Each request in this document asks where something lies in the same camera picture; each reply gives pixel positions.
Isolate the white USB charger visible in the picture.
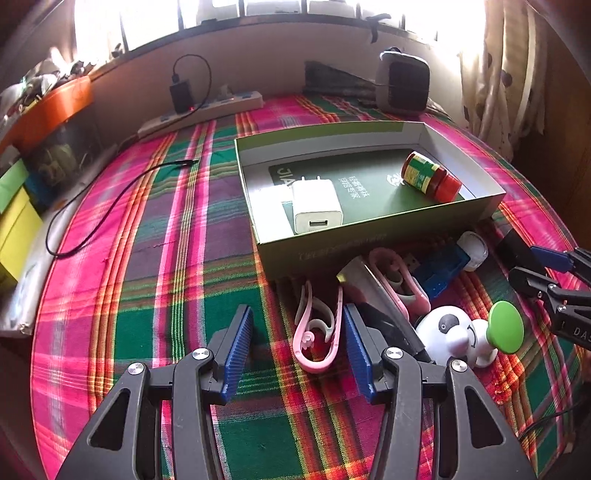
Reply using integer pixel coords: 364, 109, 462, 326
279, 179, 346, 235

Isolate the green cardboard box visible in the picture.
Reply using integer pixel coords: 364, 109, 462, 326
233, 121, 508, 280

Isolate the yellow box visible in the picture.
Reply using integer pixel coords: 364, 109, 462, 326
0, 187, 44, 287

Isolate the small black box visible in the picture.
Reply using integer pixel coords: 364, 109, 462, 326
496, 226, 548, 278

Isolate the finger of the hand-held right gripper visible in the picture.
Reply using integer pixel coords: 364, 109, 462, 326
530, 246, 591, 283
508, 265, 591, 317

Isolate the black window hook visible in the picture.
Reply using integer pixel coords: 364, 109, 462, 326
369, 14, 393, 44

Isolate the white power strip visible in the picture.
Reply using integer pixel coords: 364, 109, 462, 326
139, 90, 264, 139

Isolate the glass tank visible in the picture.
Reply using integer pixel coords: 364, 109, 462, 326
23, 106, 105, 185

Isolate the orange tray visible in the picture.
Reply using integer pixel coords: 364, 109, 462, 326
0, 76, 93, 153

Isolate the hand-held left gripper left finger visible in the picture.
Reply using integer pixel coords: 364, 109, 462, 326
55, 305, 254, 480

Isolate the red-capped glass bottle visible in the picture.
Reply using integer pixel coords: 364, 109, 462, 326
401, 151, 462, 199

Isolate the patterned curtain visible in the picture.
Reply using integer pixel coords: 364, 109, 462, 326
459, 0, 550, 162

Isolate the thin black cable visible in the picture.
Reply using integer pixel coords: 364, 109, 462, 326
46, 159, 200, 258

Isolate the black adapter cable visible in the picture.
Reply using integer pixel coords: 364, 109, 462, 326
171, 54, 212, 112

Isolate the pink plastic clip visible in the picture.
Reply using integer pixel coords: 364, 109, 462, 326
293, 281, 345, 376

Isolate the plaid blanket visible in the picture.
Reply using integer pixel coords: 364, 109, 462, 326
31, 95, 587, 480

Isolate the panda toy with green sucker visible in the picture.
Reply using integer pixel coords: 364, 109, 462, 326
414, 301, 525, 369

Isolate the black power adapter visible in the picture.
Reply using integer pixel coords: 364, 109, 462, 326
169, 80, 194, 114

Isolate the blue box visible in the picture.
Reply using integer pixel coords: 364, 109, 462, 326
23, 175, 51, 213

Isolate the grey space heater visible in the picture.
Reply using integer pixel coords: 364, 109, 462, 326
375, 47, 430, 115

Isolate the pile of clutter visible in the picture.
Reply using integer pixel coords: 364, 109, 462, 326
0, 46, 93, 107

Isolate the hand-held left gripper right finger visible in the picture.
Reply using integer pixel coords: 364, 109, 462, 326
342, 304, 539, 480

